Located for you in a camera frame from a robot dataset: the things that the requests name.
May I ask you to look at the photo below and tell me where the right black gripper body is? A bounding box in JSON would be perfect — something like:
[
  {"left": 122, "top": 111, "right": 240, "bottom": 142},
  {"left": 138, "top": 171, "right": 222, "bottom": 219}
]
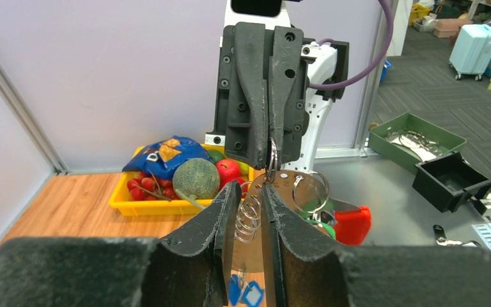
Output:
[{"left": 205, "top": 0, "right": 350, "bottom": 170}]

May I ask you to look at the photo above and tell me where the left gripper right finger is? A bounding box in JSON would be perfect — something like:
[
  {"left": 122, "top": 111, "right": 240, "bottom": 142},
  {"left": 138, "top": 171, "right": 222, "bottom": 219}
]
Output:
[{"left": 261, "top": 184, "right": 491, "bottom": 306}]

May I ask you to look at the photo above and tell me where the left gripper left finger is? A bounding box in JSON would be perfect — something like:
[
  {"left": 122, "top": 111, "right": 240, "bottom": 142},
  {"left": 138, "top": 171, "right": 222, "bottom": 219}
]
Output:
[{"left": 0, "top": 182, "right": 242, "bottom": 306}]

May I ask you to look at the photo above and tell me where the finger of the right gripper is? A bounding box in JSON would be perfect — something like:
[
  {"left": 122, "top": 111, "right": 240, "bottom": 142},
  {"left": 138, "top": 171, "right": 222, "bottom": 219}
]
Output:
[
  {"left": 269, "top": 26, "right": 304, "bottom": 165},
  {"left": 225, "top": 22, "right": 268, "bottom": 169}
]

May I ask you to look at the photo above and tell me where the keyring bundle with red tag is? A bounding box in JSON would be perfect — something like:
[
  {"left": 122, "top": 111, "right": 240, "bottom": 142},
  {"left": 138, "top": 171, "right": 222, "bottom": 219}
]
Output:
[{"left": 228, "top": 152, "right": 371, "bottom": 306}]

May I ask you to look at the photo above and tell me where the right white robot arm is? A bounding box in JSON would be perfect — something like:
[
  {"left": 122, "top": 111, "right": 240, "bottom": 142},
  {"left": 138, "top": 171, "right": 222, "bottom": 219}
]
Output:
[{"left": 205, "top": 1, "right": 349, "bottom": 172}]

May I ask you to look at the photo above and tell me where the green lime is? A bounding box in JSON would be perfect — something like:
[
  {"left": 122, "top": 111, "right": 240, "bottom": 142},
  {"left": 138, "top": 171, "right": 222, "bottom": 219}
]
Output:
[{"left": 207, "top": 150, "right": 226, "bottom": 164}]

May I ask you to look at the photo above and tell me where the red apple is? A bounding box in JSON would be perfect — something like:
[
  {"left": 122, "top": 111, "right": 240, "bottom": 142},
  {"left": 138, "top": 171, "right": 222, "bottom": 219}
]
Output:
[{"left": 215, "top": 159, "right": 242, "bottom": 187}]

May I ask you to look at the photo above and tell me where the green melon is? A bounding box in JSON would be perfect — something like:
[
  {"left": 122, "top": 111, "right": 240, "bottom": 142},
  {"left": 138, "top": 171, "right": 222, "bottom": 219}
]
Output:
[{"left": 172, "top": 158, "right": 221, "bottom": 200}]

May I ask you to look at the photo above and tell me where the blue chip bag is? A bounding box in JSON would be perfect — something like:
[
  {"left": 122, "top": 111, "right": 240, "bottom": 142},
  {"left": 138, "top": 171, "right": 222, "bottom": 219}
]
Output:
[{"left": 122, "top": 136, "right": 212, "bottom": 180}]

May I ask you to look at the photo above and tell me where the red cherry tomatoes bunch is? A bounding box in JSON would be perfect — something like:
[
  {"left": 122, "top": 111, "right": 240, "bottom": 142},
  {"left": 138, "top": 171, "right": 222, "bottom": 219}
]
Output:
[{"left": 127, "top": 172, "right": 179, "bottom": 201}]

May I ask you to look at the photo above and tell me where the yellow plastic bin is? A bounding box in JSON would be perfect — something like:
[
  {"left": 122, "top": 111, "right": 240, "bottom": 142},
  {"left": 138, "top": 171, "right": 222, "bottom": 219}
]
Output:
[{"left": 109, "top": 136, "right": 254, "bottom": 216}]

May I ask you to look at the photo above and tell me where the green tray with rings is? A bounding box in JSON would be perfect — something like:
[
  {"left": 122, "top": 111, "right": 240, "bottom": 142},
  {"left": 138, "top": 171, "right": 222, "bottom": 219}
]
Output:
[{"left": 368, "top": 113, "right": 467, "bottom": 174}]

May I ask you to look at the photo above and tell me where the black plastic tray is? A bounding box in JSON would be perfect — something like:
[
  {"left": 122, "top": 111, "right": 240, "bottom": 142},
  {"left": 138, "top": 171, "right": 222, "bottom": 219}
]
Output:
[{"left": 412, "top": 151, "right": 491, "bottom": 213}]

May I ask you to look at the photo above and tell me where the light blue suitcase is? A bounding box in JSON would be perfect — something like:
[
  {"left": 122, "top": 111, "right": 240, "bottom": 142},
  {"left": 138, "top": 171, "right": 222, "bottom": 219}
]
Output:
[{"left": 449, "top": 24, "right": 491, "bottom": 81}]

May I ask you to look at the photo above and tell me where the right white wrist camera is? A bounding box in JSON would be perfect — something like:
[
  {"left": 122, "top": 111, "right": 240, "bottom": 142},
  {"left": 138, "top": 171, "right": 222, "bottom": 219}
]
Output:
[{"left": 230, "top": 0, "right": 283, "bottom": 17}]

